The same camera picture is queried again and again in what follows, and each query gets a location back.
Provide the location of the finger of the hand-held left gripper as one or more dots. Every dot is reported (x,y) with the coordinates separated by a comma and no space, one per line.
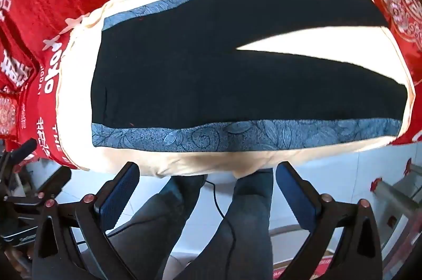
(57,179)

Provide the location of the cream cloth mat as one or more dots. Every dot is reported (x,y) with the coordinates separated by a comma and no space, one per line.
(184,164)

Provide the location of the person's right leg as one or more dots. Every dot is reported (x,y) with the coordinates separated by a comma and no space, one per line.
(240,233)

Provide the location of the person's leg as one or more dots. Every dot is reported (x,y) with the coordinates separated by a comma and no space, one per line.
(155,227)
(240,233)

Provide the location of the black pants with blue trim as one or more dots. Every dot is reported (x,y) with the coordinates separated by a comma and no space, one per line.
(204,75)

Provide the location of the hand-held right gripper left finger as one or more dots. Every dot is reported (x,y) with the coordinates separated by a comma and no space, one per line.
(120,192)

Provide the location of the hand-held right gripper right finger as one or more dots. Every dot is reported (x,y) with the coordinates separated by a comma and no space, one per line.
(296,197)

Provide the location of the person's left leg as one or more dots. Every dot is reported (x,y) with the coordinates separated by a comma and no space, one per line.
(155,227)

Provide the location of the metal ladder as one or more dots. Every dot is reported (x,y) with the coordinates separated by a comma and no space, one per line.
(395,197)

